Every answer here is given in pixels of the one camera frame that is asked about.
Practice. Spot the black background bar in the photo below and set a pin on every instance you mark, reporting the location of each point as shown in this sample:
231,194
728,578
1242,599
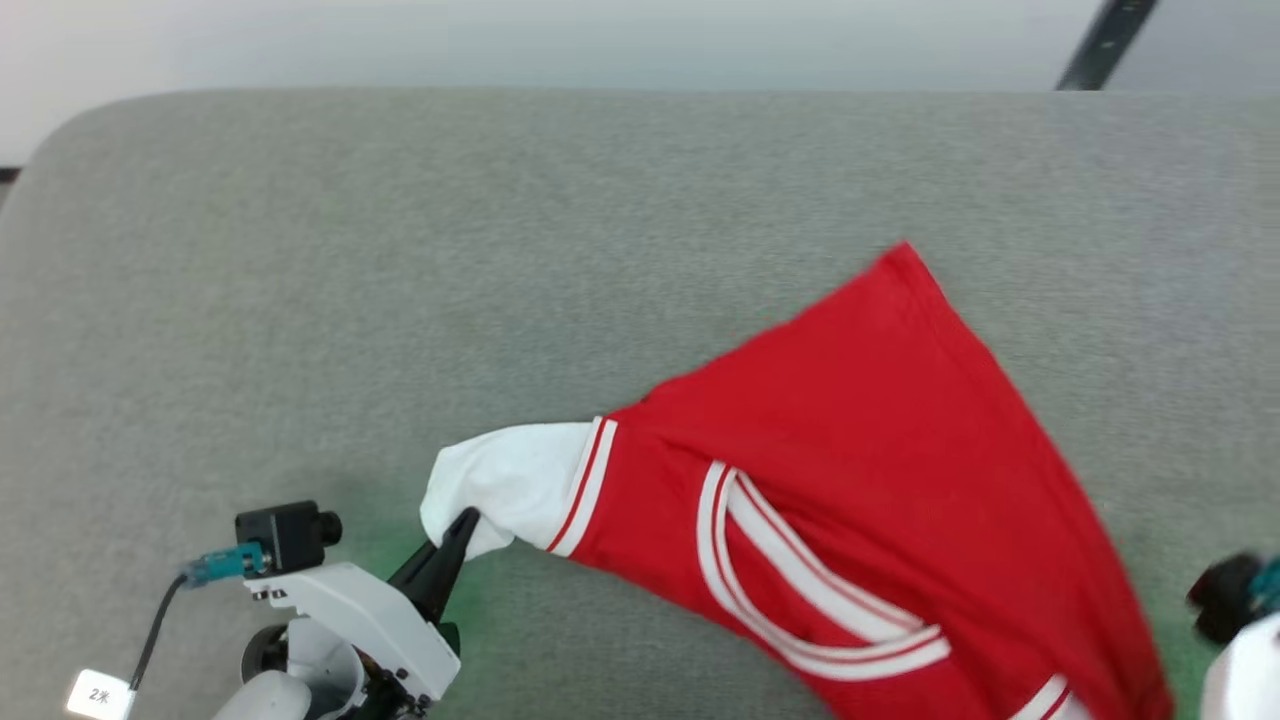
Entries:
1105,45

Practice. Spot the red garment with white stripes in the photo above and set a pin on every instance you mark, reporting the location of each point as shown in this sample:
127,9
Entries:
880,420

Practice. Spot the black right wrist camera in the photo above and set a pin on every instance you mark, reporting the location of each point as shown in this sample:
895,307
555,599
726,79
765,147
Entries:
1222,600

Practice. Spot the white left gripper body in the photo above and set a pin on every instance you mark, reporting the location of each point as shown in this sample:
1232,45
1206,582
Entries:
380,620

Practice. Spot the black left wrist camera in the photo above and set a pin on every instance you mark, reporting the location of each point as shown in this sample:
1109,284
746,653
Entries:
285,537

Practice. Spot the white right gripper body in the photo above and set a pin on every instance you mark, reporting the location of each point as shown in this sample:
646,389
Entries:
1250,675

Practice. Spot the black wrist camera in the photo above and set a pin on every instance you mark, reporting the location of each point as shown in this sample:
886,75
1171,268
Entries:
1222,600
285,537

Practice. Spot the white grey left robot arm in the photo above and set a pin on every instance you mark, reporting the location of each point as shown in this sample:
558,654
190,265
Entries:
270,700

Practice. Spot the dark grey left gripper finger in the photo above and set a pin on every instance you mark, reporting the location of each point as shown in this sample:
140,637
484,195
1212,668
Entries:
430,580
451,636

